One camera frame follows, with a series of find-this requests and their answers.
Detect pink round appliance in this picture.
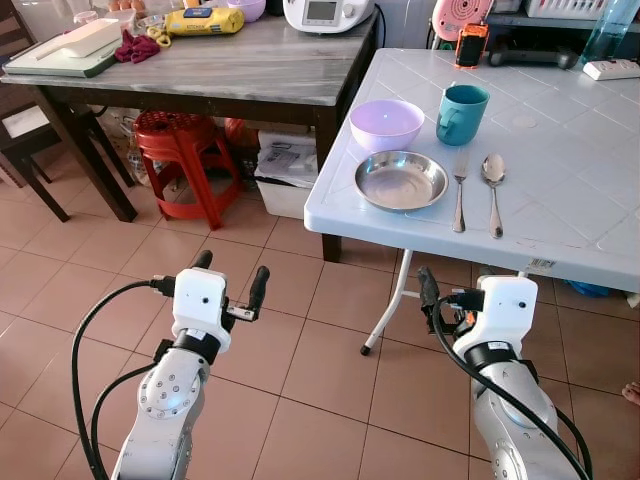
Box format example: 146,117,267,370
432,0,493,43

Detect white plastic folding table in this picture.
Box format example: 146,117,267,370
303,48,640,357

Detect small steel bowl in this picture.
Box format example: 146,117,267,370
136,12,171,33

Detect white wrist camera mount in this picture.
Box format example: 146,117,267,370
172,268,233,351
478,275,541,349

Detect white power strip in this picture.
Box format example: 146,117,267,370
583,60,640,81

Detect maroon cloth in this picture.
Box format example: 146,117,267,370
113,30,161,64

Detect yellow kitchen package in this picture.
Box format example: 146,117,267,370
165,7,245,37

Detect white kitchen appliance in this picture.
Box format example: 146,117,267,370
284,0,376,35

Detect teal plastic mug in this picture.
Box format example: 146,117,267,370
436,84,491,147

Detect blue plastic bottle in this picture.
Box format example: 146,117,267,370
583,0,640,63

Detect pale green tray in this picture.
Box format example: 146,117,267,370
2,30,123,79

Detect dark wooden chair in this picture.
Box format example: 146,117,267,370
0,5,71,223

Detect steel fork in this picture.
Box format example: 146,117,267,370
452,150,469,233

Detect yellow handled scissors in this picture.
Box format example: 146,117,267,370
147,22,173,49

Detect blue plastic item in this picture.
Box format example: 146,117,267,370
565,280,611,298

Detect white storage box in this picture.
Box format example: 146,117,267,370
255,133,321,219

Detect wooden table with grey top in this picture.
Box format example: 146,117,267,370
0,10,381,263

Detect steel spoon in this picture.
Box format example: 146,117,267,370
481,153,506,239

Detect red plastic stool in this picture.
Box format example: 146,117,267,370
134,110,241,231

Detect short black left arm cable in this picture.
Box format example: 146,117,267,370
90,363,156,479

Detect stainless steel plate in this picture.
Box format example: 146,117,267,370
355,151,449,212

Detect orange and black device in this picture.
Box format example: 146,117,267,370
455,22,489,69

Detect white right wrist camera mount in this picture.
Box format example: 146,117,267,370
478,275,541,349

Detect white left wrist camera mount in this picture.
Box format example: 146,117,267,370
172,268,233,351

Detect black shelf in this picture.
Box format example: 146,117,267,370
487,10,601,69

